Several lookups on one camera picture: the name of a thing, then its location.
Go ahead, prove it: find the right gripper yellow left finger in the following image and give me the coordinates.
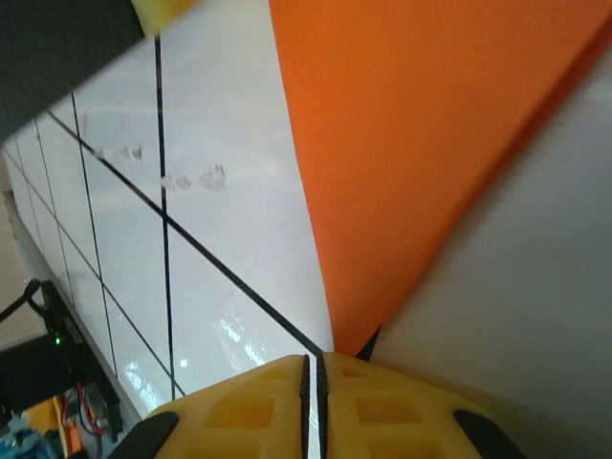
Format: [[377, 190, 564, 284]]
[[108, 353, 313, 459]]

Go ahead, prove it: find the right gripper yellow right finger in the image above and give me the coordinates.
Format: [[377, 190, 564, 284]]
[[317, 351, 530, 459]]

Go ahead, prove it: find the orange square paper sheet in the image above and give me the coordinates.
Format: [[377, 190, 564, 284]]
[[269, 0, 612, 359]]

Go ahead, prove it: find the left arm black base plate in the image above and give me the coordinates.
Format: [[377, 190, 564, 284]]
[[39, 279, 124, 444]]

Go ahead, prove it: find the thin black wire loop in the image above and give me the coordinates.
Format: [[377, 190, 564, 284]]
[[0, 278, 47, 327]]

